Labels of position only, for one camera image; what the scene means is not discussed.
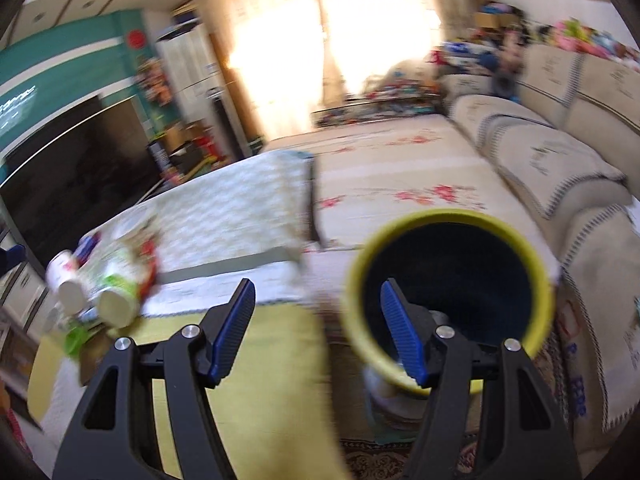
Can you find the blue white printed bag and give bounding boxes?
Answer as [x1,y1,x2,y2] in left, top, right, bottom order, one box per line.
[440,42,491,66]

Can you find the beige patterned tablecloth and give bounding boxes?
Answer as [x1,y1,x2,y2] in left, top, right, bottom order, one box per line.
[80,152,321,321]

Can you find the pile of plush toys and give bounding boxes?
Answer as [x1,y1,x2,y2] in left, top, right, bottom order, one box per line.
[542,17,640,68]

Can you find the red plastic toy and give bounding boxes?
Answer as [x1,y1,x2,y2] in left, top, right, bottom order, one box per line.
[192,135,221,161]

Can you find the red snack packet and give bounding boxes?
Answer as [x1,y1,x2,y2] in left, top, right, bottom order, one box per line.
[135,237,161,286]

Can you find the cluttered glass table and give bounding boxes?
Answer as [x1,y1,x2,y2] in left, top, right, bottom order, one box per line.
[310,85,446,128]

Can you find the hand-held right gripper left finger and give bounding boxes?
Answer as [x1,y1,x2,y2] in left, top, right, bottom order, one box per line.
[52,278,257,480]

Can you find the green white paper cup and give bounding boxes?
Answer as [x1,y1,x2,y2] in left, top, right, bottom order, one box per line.
[95,245,146,328]

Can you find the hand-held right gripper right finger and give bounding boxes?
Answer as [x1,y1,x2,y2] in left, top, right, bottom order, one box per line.
[380,278,583,480]

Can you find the black television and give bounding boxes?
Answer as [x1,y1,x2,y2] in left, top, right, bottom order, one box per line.
[0,94,163,266]

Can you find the floral sheet bed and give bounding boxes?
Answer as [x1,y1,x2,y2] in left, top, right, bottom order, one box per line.
[262,112,561,281]

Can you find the cream curtains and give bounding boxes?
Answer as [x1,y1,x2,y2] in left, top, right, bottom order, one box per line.
[210,0,451,141]

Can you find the yellow round bin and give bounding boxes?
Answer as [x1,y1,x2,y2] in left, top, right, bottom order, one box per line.
[340,208,556,436]

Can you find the printed cardboard box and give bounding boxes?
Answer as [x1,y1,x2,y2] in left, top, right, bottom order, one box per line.
[555,285,606,436]

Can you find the colourful hanging ornament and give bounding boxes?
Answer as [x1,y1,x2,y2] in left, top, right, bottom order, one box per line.
[137,55,173,106]

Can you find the white cabinet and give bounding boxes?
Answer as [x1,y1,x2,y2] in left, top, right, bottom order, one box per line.
[155,25,231,126]

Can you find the green wrapper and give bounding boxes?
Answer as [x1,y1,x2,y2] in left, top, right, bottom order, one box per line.
[62,322,108,361]

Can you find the black tower fan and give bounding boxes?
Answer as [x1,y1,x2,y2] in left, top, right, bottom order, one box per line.
[207,87,246,161]

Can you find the beige sofa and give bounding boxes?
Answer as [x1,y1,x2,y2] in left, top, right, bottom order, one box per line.
[440,42,640,436]

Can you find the dark grey cushion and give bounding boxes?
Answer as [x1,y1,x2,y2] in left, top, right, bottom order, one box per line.
[490,55,523,101]

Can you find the yellow table mat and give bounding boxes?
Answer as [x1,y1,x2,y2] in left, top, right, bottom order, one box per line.
[27,305,351,480]

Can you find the white tv stand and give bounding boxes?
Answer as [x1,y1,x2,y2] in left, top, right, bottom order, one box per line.
[0,260,51,396]

